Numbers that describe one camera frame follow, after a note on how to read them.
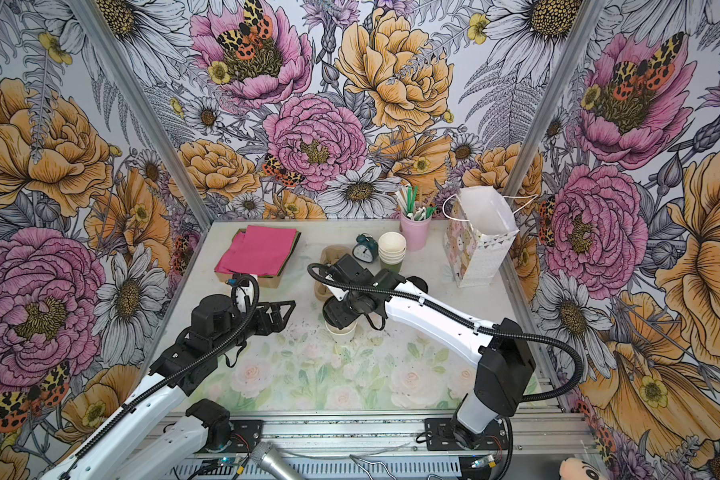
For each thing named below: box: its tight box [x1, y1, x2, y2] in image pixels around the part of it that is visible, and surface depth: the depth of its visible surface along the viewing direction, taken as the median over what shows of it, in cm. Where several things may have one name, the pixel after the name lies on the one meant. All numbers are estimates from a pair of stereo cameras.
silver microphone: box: [251, 441, 307, 480], surface depth 70 cm
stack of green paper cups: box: [378, 231, 407, 274], surface depth 98 cm
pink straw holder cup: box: [400, 213, 433, 251], surface depth 107 cm
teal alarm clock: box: [352, 232, 379, 263], surface depth 107 cm
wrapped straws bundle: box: [395, 184, 437, 221], surface depth 107 cm
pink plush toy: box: [559, 457, 610, 480], surface depth 66 cm
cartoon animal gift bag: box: [442, 186, 538, 288], surface depth 96 cm
